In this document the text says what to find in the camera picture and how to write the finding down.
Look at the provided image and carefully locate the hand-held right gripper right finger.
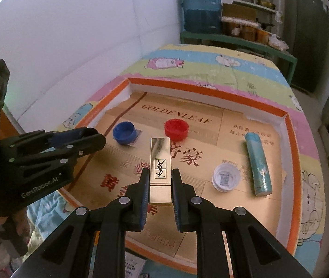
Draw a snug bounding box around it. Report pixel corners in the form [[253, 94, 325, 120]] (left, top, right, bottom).
[[172, 168, 312, 278]]

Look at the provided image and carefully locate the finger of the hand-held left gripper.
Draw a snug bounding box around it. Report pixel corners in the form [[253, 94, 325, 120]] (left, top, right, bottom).
[[0, 127, 99, 151], [6, 134, 107, 180]]

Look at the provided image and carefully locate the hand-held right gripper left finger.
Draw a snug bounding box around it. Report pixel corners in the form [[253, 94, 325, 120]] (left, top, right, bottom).
[[11, 169, 151, 278]]

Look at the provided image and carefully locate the blue bottle cap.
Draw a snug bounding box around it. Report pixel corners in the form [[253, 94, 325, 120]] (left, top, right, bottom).
[[113, 121, 137, 145]]

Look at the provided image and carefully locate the gold lipstick case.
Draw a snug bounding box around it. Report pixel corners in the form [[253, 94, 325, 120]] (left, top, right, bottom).
[[149, 137, 173, 205]]

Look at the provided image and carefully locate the white bottle cap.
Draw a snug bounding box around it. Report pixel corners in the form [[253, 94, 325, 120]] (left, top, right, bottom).
[[212, 163, 241, 193]]

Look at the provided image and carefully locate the white printed small box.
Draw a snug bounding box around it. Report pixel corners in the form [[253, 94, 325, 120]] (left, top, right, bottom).
[[125, 251, 147, 278]]

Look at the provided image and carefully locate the red bottle cap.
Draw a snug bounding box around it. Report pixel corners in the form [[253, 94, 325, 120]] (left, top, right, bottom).
[[164, 119, 189, 139]]

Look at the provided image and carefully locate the teal patterned tube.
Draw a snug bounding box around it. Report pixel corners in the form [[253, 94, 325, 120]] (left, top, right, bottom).
[[245, 132, 273, 196]]

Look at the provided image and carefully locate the orange-rimmed shallow box tray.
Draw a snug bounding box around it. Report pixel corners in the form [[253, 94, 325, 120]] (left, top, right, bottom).
[[57, 76, 305, 275]]

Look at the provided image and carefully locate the person's left hand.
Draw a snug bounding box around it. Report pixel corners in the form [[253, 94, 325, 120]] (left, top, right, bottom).
[[11, 206, 34, 246]]

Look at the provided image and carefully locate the flattened gold printed carton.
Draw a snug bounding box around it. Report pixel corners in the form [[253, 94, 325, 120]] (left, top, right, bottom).
[[79, 92, 286, 259]]

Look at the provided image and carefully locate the cartoon sheep printed blanket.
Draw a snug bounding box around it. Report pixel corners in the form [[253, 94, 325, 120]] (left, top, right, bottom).
[[28, 44, 327, 278]]

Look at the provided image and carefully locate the green low table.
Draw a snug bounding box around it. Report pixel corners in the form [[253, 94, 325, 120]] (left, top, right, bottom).
[[180, 30, 298, 86]]

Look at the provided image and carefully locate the blue water jug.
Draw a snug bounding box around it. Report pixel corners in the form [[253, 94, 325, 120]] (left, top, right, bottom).
[[180, 0, 223, 34]]

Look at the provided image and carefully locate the row of amber jars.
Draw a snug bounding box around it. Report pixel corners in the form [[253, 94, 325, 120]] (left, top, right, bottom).
[[222, 17, 269, 44]]

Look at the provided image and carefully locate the white plastic bag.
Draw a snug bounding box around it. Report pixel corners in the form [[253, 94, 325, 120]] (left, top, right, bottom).
[[269, 33, 289, 50]]

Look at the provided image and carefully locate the brown cardboard box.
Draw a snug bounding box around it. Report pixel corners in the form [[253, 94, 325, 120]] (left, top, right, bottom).
[[222, 3, 257, 19]]

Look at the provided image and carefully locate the dark green fridge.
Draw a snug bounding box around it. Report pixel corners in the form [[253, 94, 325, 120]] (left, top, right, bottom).
[[283, 0, 329, 93]]

